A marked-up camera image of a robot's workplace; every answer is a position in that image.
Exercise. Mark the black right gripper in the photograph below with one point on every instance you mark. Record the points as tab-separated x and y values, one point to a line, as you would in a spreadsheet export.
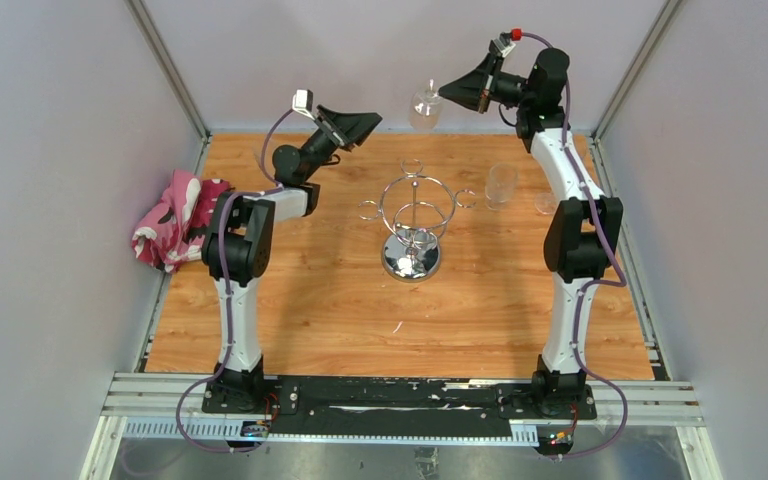
470	90

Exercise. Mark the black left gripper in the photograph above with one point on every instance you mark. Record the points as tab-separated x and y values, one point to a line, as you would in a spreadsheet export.
343	130

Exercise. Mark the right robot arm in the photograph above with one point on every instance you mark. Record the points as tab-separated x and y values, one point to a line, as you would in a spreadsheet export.
580	245

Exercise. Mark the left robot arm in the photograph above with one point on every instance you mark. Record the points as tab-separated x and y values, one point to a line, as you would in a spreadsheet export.
238	243

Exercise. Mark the chrome wine glass rack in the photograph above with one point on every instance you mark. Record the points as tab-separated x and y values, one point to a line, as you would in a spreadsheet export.
416	209

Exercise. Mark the pink camouflage cloth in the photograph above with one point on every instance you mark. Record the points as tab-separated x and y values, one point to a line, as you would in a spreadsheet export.
172	233

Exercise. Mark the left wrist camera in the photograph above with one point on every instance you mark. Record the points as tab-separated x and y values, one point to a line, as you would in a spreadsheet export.
302	103

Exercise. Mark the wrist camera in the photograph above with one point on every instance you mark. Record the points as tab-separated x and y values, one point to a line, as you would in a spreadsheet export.
302	103
501	46

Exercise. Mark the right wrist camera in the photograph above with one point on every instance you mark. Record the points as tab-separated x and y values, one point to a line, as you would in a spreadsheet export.
501	46

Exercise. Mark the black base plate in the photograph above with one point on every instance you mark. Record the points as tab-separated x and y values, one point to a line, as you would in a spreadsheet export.
395	407

